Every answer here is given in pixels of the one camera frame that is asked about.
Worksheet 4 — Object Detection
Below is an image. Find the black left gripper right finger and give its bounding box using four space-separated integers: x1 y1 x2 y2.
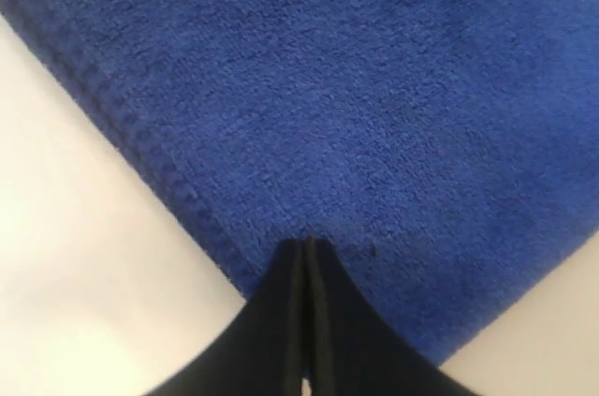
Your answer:
304 238 468 395

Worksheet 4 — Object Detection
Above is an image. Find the blue towel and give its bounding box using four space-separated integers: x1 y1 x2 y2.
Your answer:
1 0 598 362

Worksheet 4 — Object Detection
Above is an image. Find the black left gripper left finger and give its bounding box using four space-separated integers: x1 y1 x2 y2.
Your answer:
150 240 305 396

